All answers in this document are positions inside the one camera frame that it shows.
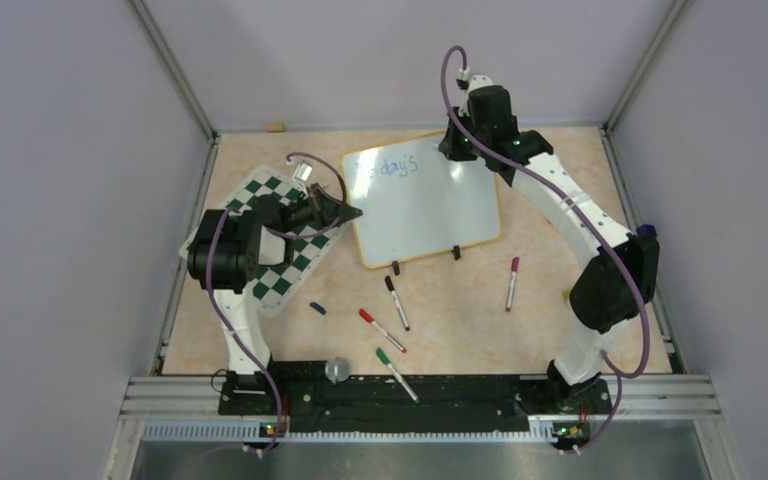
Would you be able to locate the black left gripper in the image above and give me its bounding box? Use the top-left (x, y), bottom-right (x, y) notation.
top-left (278, 182), bottom-right (361, 233)

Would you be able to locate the blue marker cap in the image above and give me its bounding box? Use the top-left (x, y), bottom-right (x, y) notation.
top-left (310, 302), bottom-right (327, 315)

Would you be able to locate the yellow framed whiteboard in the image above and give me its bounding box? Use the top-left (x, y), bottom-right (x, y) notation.
top-left (340, 132), bottom-right (502, 269)

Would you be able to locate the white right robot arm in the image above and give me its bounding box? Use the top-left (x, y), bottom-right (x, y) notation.
top-left (438, 70), bottom-right (660, 412)

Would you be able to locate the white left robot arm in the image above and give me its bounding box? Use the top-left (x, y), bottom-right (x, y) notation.
top-left (183, 178), bottom-right (363, 375)

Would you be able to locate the green white chessboard mat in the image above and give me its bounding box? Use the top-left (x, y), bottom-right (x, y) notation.
top-left (179, 166), bottom-right (347, 317)

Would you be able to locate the small wooden block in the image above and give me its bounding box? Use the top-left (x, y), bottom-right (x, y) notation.
top-left (264, 122), bottom-right (286, 133)

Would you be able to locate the black capped marker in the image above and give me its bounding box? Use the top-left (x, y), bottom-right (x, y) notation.
top-left (385, 275), bottom-right (411, 331)

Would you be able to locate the red capped marker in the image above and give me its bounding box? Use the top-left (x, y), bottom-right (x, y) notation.
top-left (358, 308), bottom-right (407, 353)

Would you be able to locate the purple capped marker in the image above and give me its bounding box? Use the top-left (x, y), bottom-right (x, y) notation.
top-left (505, 256), bottom-right (520, 313)

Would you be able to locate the green capped marker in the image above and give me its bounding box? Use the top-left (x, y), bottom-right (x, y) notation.
top-left (375, 348), bottom-right (420, 404)

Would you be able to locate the grey round knob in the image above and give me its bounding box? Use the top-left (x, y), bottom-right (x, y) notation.
top-left (325, 357), bottom-right (351, 385)

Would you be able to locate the purple plastic piece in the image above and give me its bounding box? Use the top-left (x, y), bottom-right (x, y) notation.
top-left (636, 224), bottom-right (657, 238)

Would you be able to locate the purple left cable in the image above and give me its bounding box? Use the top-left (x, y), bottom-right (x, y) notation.
top-left (203, 151), bottom-right (350, 458)

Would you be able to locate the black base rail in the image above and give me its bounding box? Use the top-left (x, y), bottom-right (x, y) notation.
top-left (218, 361), bottom-right (611, 434)

